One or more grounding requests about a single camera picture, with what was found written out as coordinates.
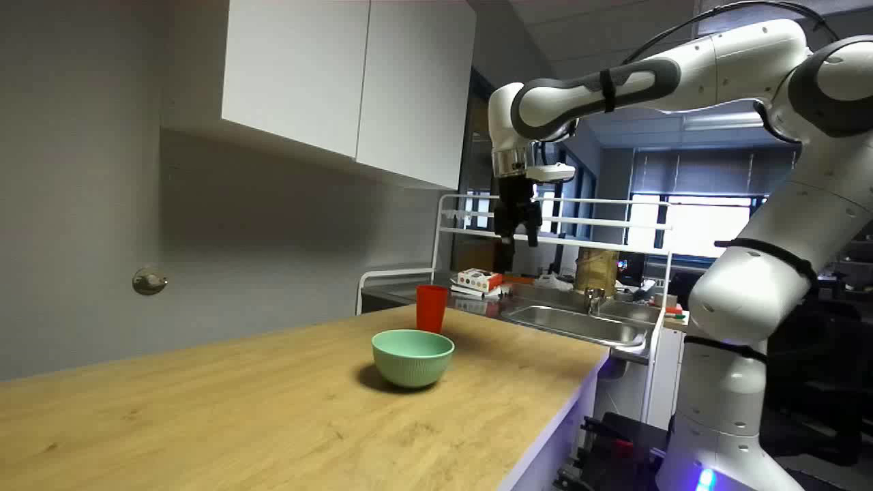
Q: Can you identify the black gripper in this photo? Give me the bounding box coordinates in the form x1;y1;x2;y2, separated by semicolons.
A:
491;172;546;251

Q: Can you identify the orange plastic cup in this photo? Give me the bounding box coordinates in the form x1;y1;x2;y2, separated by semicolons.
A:
415;281;452;334

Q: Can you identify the light-green bowl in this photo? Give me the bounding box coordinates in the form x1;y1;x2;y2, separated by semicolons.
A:
367;326;459;393

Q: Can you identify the red and white box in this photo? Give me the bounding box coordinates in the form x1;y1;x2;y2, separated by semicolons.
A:
452;266;506;300

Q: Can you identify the stainless steel sink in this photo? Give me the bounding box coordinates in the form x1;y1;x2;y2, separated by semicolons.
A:
500;303;650;353

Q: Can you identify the black cart under counter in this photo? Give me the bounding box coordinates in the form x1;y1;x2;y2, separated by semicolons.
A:
553;408;677;491

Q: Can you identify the white wire dish rack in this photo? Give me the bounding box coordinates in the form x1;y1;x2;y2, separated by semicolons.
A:
352;191;677;424

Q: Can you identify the white wrist camera block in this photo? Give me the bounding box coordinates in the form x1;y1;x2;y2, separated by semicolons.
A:
521;157;577;186

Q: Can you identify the white wall cabinet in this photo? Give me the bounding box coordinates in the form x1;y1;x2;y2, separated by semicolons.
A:
164;0;480;194

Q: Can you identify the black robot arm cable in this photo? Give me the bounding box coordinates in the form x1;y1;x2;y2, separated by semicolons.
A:
620;0;842;67

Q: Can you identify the round grey wall fitting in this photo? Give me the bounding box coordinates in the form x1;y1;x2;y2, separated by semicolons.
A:
130;265;171;297

